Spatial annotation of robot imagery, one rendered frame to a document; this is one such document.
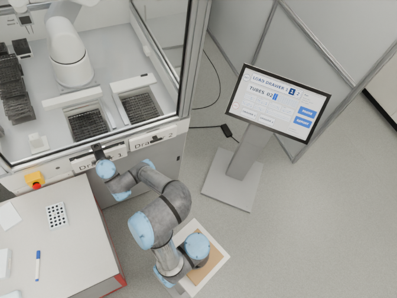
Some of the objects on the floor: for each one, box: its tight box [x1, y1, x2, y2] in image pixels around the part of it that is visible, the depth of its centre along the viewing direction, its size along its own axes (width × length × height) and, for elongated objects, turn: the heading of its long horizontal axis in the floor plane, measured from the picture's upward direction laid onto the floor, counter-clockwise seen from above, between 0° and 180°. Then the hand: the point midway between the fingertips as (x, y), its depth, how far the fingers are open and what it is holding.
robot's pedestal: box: [152, 218, 230, 298], centre depth 182 cm, size 30×30×76 cm
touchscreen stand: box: [200, 124, 274, 213], centre depth 216 cm, size 50×45×102 cm
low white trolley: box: [0, 173, 127, 298], centre depth 174 cm, size 58×62×76 cm
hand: (100, 158), depth 153 cm, fingers closed on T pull, 3 cm apart
